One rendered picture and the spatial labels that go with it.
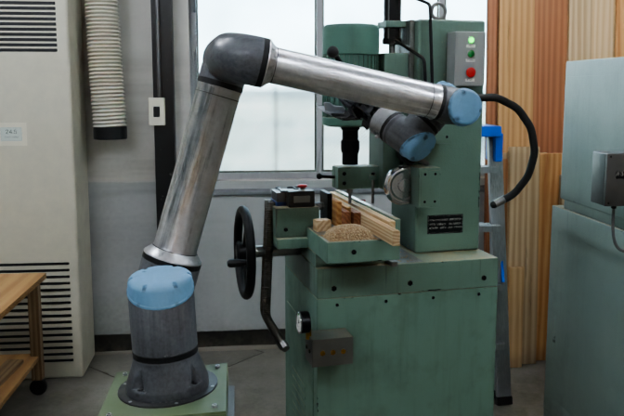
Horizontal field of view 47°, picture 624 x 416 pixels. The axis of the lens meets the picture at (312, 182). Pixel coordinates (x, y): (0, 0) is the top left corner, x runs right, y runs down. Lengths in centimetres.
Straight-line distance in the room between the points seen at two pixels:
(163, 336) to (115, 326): 212
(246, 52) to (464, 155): 91
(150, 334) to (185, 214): 31
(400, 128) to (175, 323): 76
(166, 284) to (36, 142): 182
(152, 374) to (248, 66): 72
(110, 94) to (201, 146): 167
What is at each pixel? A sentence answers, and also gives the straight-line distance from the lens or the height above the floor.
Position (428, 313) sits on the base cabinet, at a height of 64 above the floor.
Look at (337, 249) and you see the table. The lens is 196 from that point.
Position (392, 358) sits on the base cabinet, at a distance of 223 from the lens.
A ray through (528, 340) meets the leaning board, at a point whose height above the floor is 12.
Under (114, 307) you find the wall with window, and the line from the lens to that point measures 375.
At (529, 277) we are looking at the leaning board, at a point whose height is 42.
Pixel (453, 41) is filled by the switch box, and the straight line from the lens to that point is 222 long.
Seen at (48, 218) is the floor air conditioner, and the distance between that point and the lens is 340.
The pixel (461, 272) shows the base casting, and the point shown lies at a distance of 224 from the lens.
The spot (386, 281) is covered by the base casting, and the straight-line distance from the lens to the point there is 215.
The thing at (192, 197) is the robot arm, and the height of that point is 105.
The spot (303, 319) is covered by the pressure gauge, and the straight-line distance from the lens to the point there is 203.
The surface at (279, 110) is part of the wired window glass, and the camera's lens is 362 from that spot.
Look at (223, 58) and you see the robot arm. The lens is 168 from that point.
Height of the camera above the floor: 131
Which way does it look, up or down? 7 degrees down
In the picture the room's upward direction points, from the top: straight up
